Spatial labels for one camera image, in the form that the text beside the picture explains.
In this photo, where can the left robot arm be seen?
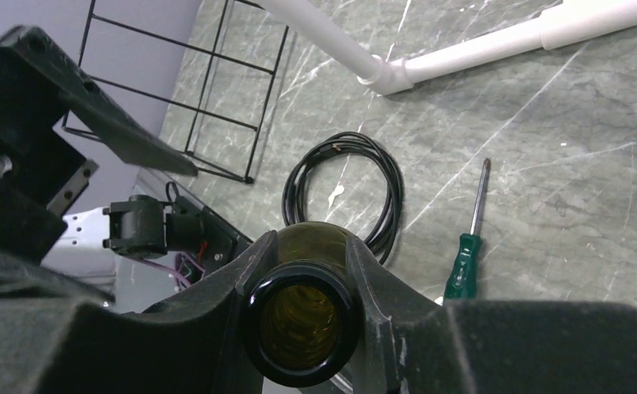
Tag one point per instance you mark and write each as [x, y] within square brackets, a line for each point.
[95, 239]

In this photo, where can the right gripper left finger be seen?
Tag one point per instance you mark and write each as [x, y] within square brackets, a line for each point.
[41, 175]

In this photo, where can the dark green wine bottle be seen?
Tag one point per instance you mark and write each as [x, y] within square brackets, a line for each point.
[302, 318]

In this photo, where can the black wire wine rack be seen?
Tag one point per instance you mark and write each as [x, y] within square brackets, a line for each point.
[201, 75]

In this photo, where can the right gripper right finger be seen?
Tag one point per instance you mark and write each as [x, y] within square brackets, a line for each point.
[57, 337]

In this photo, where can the white PVC pipe frame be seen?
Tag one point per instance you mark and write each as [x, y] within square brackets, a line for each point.
[567, 23]

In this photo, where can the green handled screwdriver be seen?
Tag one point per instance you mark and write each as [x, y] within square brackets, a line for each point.
[462, 281]

